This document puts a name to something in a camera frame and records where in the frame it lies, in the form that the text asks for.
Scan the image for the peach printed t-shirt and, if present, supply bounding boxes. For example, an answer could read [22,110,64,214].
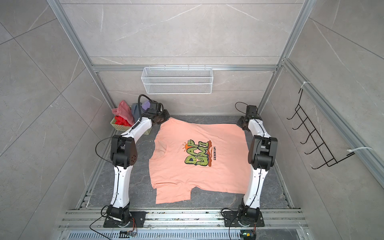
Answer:
[149,118,252,204]

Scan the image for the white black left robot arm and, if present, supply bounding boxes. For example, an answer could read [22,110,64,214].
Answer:
[104,109,170,228]

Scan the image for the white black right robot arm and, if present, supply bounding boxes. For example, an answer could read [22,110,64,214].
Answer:
[237,117,278,227]

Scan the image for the purple t-shirt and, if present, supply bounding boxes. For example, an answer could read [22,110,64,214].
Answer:
[141,101,151,112]

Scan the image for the grey t-shirt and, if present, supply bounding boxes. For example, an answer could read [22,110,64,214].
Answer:
[131,103,143,123]

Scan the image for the pink t-shirt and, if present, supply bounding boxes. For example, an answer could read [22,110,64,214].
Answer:
[112,100,135,125]

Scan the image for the red t-shirt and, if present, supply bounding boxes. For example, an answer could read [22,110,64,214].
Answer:
[115,116,132,127]

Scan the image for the green plastic laundry basket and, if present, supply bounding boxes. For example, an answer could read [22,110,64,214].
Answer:
[110,115,152,136]

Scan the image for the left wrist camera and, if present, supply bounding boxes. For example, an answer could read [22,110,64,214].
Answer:
[148,101,163,115]

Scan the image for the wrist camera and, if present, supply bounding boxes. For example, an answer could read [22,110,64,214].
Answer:
[148,101,163,115]
[246,105,259,119]

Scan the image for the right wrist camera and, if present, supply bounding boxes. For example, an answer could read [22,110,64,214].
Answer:
[246,105,259,119]

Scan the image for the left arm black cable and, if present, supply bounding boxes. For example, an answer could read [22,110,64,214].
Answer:
[131,93,154,130]

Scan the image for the white wire mesh basket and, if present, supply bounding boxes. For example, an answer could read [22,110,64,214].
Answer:
[141,67,214,95]

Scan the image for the black wire hook rack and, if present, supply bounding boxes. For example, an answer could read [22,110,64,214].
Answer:
[287,89,355,170]

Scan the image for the aluminium frame corner post right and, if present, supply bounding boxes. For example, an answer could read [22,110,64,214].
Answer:
[258,0,317,115]

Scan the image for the aluminium frame corner post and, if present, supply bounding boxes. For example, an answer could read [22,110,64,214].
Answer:
[258,0,317,115]
[47,0,116,109]

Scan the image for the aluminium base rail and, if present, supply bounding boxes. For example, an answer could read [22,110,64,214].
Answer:
[58,209,313,240]

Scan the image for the aluminium frame corner post left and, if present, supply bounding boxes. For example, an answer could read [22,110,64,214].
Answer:
[47,0,116,109]

